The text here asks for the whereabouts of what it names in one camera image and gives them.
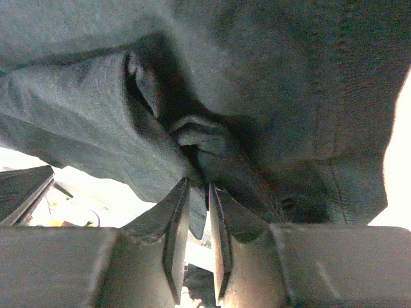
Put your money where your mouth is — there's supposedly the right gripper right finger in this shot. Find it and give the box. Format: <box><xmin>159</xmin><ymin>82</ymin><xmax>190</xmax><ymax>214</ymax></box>
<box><xmin>209</xmin><ymin>183</ymin><xmax>270</xmax><ymax>305</ymax></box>

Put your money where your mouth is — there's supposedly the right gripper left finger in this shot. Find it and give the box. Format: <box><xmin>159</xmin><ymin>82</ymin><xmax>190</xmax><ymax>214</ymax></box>
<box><xmin>122</xmin><ymin>178</ymin><xmax>190</xmax><ymax>304</ymax></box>

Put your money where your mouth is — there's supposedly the black t-shirt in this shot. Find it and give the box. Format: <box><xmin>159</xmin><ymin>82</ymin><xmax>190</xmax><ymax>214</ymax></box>
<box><xmin>1</xmin><ymin>1</ymin><xmax>410</xmax><ymax>237</ymax></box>

